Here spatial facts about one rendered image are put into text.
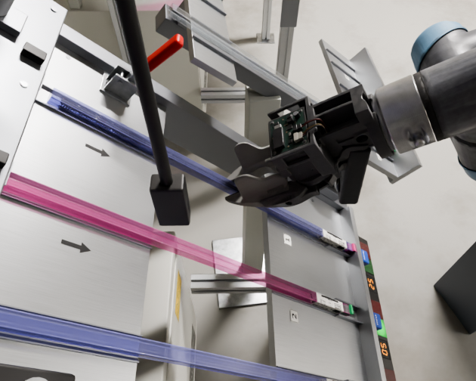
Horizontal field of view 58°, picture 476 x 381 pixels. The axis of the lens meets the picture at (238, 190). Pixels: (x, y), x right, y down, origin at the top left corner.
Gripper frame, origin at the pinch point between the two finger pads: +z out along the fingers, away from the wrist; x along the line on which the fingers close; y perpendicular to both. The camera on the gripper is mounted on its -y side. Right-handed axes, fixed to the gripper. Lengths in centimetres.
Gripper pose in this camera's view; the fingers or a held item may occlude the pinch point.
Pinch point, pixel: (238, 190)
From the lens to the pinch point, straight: 56.8
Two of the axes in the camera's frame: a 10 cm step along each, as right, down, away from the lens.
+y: -5.4, -4.8, -7.0
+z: -8.4, 3.1, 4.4
